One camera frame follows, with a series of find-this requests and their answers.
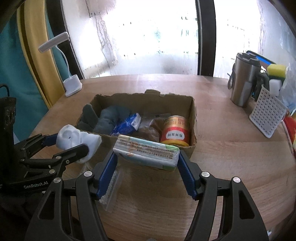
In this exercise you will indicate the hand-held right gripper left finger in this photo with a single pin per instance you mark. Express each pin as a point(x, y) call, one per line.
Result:
point(107, 178)

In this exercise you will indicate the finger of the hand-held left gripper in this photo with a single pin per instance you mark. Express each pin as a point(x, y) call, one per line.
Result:
point(49, 139)
point(74, 151)

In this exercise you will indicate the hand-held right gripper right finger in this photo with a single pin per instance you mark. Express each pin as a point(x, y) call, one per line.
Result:
point(187, 178)

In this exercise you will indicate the clear bag of cotton swabs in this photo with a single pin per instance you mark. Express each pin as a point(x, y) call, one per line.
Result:
point(115, 185)

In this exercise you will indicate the white sock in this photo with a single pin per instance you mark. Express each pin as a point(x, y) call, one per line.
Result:
point(92, 142)
point(68, 136)

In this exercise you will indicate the dark grey sock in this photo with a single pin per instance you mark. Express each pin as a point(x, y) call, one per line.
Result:
point(89, 115)

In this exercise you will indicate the red and yellow can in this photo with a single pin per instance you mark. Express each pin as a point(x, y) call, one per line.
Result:
point(174, 134)

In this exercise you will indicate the green and white tissue pack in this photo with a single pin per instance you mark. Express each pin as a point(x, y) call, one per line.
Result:
point(145, 153)

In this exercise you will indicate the blue-grey sock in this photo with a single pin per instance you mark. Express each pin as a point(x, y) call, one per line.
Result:
point(111, 118)

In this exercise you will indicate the blue and white packet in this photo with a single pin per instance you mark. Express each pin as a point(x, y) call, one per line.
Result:
point(126, 125)

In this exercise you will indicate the clear snack bag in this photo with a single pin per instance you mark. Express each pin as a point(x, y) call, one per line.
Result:
point(148, 132)

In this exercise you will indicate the cardboard box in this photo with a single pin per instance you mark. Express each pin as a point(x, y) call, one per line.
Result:
point(129, 102)

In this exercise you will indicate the white desk lamp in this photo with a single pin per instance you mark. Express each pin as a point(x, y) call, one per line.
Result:
point(72, 87)

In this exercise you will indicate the teal curtain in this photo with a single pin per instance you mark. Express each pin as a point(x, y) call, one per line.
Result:
point(13, 69)

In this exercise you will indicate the yellow curtain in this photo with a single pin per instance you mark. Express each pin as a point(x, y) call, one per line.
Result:
point(34, 46)

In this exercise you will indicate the white perforated basket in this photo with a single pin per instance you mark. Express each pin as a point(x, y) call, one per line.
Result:
point(268, 113)

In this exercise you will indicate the stainless steel tumbler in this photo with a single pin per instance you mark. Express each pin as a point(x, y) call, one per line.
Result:
point(242, 85)

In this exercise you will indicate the red packet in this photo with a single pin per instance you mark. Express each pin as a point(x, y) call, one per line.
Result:
point(290, 125)

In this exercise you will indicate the white sponge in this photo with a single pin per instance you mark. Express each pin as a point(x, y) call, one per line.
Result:
point(275, 87)

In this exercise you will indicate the white plastic bag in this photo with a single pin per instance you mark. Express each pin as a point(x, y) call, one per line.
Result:
point(289, 92)

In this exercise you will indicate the yellow sponge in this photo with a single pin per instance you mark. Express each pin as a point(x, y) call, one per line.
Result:
point(276, 70)

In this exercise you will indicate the black window frame post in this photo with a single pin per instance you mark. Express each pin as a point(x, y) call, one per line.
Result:
point(62, 23)
point(205, 34)

